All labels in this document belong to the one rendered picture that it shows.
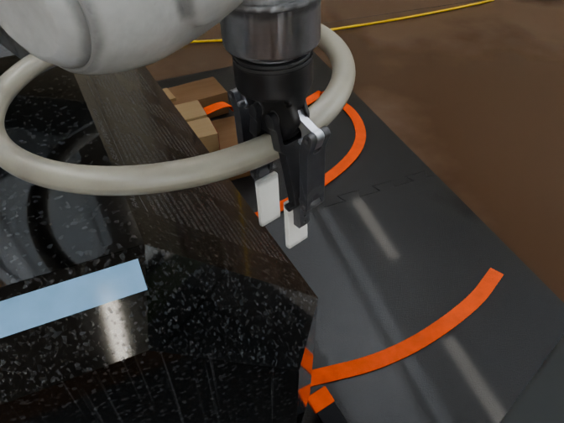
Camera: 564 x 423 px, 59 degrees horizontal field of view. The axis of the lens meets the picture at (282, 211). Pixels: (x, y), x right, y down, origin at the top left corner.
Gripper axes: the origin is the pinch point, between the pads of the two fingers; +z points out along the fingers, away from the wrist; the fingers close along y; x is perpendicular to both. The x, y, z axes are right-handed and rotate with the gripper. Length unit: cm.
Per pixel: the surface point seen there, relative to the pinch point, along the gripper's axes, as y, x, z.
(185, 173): 1.5, 10.5, -10.4
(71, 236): 14.6, 20.5, 1.1
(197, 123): 107, -46, 56
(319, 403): 9, -15, 79
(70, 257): 11.5, 21.9, 1.2
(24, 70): 39.5, 13.8, -9.2
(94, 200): 18.8, 15.7, 0.9
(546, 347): -19, -77, 87
